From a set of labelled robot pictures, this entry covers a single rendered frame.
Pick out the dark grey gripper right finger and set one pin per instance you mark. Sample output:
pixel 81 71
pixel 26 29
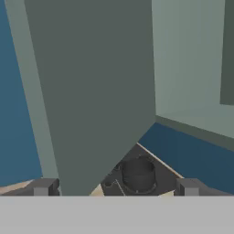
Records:
pixel 187 186

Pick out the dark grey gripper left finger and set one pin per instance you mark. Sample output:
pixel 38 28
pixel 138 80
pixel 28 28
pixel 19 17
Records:
pixel 45 186

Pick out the dark grey pot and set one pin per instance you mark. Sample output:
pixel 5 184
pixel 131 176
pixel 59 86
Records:
pixel 138 175

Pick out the grey-green range hood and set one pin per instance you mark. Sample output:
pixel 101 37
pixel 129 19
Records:
pixel 97 91

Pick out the dark grey hob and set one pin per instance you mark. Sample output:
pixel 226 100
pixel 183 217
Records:
pixel 166 179

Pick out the grey-green cabinet door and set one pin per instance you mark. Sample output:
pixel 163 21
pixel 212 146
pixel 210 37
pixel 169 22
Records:
pixel 228 51

